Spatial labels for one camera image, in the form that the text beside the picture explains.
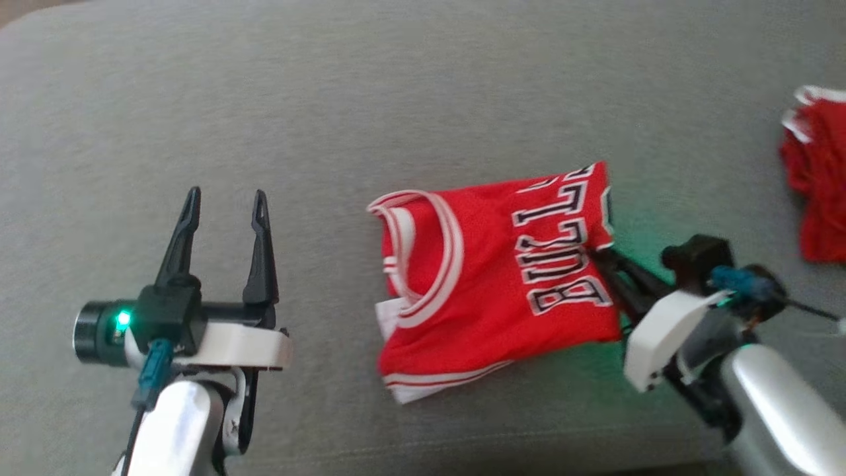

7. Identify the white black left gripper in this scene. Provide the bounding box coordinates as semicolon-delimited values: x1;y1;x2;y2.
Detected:
73;186;295;372

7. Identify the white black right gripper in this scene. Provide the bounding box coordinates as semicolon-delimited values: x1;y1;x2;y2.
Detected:
594;245;728;394

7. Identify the red white basketball jersey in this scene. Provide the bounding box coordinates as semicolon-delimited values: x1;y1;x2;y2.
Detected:
367;161;625;405

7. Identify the crumpled red white garment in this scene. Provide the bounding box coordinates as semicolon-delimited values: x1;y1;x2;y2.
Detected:
779;85;846;264

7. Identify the large grey sofa seat cushion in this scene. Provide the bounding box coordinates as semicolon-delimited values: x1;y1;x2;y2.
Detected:
0;0;846;476

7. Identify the right black cable teal plug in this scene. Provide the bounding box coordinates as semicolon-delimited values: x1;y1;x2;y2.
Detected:
711;264;846;325

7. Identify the black cable teal plug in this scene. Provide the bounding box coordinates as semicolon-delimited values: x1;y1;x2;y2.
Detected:
119;338;174;476
711;264;846;325

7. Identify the left black cable teal plug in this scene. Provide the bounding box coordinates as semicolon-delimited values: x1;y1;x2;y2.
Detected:
119;338;174;476

